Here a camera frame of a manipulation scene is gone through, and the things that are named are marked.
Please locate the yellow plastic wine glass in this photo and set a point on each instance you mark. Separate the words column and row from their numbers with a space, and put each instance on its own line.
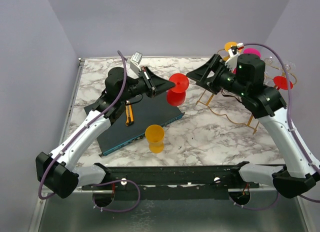
column 155, row 136

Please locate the orange utility knife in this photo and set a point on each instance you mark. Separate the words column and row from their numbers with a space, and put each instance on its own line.
column 129, row 115

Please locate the dark blue network switch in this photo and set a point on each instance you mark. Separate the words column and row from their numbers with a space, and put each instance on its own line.
column 149, row 111

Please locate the red plastic wine glass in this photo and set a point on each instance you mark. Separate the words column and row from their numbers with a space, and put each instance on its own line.
column 176, row 95

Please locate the aluminium extrusion rail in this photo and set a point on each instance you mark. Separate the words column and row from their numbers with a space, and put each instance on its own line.
column 45, row 191

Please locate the magenta plastic wine glass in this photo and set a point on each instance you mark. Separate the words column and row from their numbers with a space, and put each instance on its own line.
column 251, row 51

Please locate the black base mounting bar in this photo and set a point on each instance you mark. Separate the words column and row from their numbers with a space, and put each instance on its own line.
column 155, row 182

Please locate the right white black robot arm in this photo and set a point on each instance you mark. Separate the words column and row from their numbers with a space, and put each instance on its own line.
column 246, row 79

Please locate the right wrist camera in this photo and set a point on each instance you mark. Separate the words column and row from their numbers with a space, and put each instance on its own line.
column 231, row 63

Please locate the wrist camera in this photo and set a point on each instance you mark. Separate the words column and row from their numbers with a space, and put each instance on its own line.
column 231, row 63
column 134, row 62

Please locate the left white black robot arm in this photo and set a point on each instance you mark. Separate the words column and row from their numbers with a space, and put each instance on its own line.
column 87, row 134

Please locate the clear wine glass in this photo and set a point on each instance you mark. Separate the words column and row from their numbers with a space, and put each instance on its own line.
column 273, row 68

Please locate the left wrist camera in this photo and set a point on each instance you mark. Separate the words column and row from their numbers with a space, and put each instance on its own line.
column 134, row 62

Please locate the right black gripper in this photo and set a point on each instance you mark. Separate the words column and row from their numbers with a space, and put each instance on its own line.
column 215, row 63

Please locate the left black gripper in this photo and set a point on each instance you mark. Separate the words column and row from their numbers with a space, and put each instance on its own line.
column 154, row 84

